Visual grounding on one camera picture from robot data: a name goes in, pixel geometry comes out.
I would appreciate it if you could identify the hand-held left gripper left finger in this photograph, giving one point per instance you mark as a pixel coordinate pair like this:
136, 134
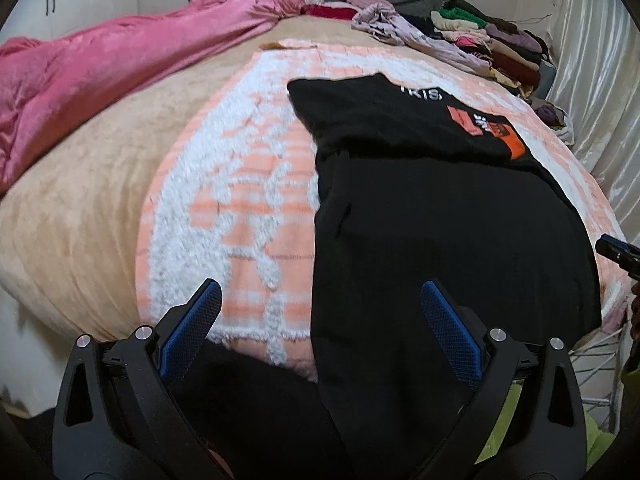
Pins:
192, 330

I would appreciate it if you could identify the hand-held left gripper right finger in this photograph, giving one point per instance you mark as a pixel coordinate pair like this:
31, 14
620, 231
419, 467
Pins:
450, 335

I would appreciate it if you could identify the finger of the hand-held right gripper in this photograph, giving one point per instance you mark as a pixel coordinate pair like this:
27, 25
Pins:
617, 250

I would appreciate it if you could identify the black sweater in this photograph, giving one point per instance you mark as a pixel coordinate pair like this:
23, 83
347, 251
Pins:
440, 220

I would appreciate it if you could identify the pile of folded clothes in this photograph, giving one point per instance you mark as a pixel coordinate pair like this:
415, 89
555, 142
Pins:
510, 55

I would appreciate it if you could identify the black pants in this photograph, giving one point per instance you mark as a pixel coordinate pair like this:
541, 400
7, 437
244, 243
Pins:
260, 420

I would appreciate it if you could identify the white plastic bag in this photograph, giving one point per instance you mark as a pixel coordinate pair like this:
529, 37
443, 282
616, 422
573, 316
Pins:
565, 130

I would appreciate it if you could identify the orange white plaid blanket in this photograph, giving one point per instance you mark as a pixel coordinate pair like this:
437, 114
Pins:
240, 200

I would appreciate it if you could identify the beige bed sheet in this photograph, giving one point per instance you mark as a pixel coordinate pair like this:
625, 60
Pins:
90, 220

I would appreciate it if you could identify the purple garment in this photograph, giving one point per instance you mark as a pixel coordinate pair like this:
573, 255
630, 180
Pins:
547, 112

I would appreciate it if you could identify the yellow-green garment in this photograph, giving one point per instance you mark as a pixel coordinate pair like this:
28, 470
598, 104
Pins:
597, 435

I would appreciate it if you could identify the white satin curtain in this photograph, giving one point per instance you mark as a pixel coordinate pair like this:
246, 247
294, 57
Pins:
600, 60

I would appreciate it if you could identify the pink quilt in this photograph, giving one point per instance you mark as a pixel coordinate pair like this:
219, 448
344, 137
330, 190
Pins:
100, 70

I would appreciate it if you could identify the black folded garment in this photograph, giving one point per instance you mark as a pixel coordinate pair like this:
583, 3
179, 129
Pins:
420, 24

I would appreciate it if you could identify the lilac crumpled garment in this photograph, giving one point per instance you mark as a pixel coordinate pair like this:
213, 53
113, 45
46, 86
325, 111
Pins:
395, 22

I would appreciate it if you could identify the pink fluffy pillow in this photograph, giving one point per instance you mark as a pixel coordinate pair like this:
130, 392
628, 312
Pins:
367, 2

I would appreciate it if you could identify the dark red garment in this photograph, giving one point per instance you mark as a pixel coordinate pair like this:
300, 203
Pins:
330, 11

